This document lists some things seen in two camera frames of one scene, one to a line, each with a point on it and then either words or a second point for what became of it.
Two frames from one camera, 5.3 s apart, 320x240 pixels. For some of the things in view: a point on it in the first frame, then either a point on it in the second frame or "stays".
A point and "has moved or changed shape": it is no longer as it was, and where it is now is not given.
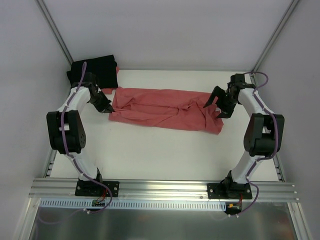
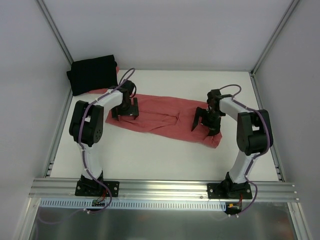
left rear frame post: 54,29 stays
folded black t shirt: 103,67 stays
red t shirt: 180,110 has moved or changed shape
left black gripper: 102,103 to 125,111
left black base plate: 91,188 stays
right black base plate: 223,190 stays
